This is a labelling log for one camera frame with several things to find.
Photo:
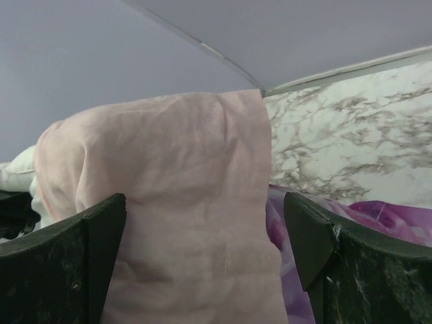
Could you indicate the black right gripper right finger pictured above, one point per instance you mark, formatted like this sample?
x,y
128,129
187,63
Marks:
x,y
354,274

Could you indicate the aluminium table edge rail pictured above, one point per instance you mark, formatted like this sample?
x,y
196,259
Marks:
x,y
397,60

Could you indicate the white pillow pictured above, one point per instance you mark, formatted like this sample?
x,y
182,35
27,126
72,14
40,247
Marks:
x,y
22,208

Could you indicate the pink snowflake pillowcase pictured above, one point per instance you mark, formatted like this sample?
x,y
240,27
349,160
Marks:
x,y
205,239

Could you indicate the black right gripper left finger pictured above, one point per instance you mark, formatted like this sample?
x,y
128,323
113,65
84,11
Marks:
x,y
61,273

